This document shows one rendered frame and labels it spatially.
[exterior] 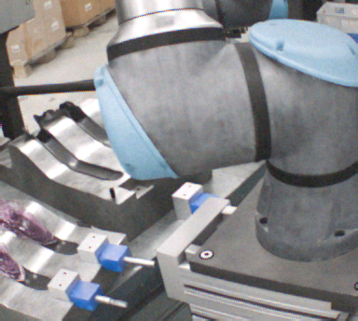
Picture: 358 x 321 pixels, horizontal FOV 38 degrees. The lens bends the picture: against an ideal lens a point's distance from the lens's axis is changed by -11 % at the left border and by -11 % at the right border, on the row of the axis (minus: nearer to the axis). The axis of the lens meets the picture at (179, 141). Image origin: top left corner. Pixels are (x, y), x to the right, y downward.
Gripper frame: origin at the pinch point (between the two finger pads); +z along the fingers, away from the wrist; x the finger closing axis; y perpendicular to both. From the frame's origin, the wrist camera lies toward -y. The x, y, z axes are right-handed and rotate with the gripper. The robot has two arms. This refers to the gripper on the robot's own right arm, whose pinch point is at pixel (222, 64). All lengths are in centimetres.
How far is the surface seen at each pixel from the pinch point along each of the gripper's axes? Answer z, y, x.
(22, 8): -19, -72, 12
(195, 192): 7.3, 8.2, -45.2
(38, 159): 2, -26, -47
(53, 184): 6, -21, -50
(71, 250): 8, -7, -67
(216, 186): 12.6, 8.3, -34.8
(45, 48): 83, -262, 259
